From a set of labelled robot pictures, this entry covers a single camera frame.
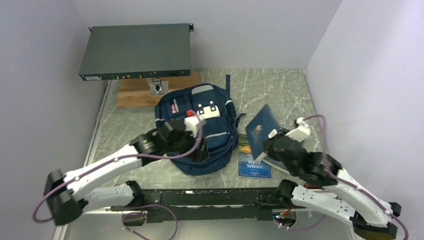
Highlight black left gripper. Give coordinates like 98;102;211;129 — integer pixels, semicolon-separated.
164;126;209;162

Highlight navy blue notebook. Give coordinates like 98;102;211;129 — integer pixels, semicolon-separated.
245;104;280;161

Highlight Animal Farm book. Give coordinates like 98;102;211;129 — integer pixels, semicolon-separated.
238;134;272;179

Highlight navy blue student backpack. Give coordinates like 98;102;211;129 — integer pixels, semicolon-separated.
154;74;241;176

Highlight Nineteen Eighty-Four book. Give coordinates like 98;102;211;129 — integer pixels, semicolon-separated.
261;156;290;174

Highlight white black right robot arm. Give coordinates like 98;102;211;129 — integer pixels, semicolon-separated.
261;133;402;240

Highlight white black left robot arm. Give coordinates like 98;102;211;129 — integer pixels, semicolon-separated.
43;116;206;226

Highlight wooden board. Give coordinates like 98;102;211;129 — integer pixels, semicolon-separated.
116;72;200;108

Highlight grey rack server box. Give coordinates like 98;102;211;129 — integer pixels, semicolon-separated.
78;23;194;81

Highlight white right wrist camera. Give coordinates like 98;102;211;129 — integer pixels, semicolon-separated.
285;117;311;142

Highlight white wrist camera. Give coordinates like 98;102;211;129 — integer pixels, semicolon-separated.
183;109;205;138
285;117;311;142

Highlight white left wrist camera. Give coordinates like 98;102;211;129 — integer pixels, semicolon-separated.
183;109;205;138

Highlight aluminium extrusion rail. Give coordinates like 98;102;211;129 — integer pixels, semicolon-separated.
59;188;355;216

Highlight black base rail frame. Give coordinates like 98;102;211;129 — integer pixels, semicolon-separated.
110;188;299;223

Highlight grey metal stand bracket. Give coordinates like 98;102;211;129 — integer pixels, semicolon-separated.
146;78;169;96

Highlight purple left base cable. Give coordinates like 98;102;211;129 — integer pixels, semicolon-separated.
121;204;180;240

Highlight aluminium side rail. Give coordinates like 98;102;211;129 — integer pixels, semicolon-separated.
83;80;111;167

